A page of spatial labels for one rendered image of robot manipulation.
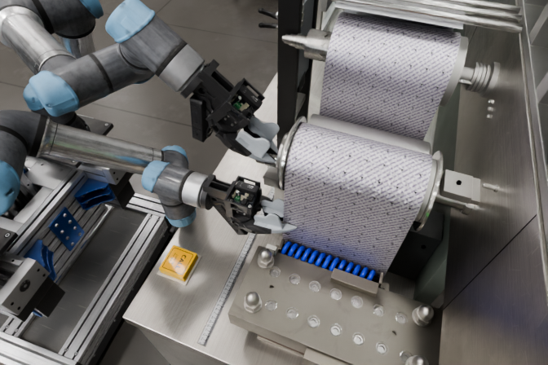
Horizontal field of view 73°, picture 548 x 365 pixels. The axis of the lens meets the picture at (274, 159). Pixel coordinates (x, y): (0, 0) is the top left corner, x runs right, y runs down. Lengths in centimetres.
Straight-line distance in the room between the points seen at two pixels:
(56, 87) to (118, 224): 135
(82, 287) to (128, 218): 36
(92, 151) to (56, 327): 106
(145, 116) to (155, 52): 218
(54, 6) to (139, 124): 179
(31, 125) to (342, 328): 75
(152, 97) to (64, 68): 227
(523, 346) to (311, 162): 38
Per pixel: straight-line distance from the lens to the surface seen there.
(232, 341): 91
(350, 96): 82
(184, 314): 95
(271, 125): 68
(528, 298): 47
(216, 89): 63
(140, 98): 298
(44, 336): 187
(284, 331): 78
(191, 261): 97
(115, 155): 95
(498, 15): 82
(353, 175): 64
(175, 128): 265
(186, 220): 95
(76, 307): 186
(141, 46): 64
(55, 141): 93
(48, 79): 71
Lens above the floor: 178
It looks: 49 degrees down
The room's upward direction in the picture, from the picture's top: straight up
